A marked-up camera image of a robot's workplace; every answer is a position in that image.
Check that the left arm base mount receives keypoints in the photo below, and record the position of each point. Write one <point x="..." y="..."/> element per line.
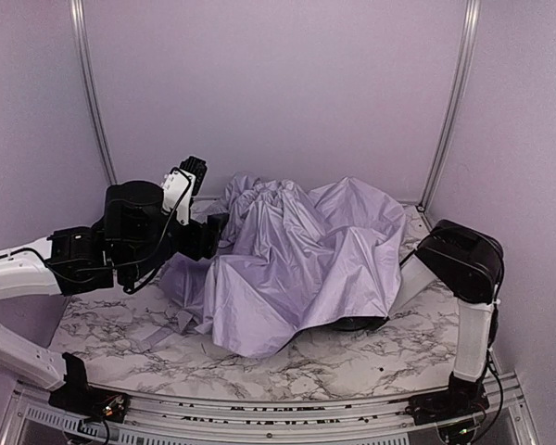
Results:
<point x="95" y="403"/>

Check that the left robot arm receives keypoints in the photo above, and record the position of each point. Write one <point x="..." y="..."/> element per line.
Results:
<point x="143" y="226"/>

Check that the left aluminium frame post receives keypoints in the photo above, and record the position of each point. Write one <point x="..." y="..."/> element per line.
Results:
<point x="90" y="91"/>

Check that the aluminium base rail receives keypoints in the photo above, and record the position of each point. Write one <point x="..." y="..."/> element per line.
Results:
<point x="501" y="418"/>

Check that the aluminium frame post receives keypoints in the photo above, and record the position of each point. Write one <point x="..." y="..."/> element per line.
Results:
<point x="458" y="86"/>
<point x="90" y="91"/>

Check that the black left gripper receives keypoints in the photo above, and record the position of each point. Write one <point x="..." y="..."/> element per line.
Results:
<point x="210" y="233"/>

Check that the right aluminium frame post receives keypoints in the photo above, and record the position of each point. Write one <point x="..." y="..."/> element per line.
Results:
<point x="458" y="86"/>

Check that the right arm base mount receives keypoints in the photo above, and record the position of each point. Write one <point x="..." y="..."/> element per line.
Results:
<point x="445" y="405"/>

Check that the lilac folding umbrella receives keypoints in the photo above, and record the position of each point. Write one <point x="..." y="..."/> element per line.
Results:
<point x="289" y="260"/>

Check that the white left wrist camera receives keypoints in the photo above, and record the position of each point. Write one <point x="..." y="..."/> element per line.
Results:
<point x="177" y="187"/>

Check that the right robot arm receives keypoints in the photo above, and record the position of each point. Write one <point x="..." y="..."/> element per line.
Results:
<point x="471" y="265"/>

